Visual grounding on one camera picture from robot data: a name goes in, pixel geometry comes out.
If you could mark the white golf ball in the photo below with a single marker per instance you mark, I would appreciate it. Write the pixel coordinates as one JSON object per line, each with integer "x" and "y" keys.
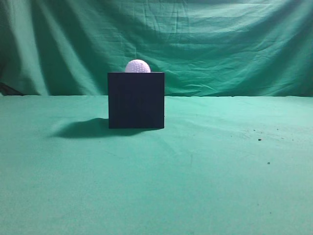
{"x": 137, "y": 66}

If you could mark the black cube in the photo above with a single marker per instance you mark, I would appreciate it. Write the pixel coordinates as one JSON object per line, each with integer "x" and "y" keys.
{"x": 136, "y": 100}

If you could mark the green cloth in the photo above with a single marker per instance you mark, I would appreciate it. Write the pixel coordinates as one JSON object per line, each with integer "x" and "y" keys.
{"x": 235, "y": 156}

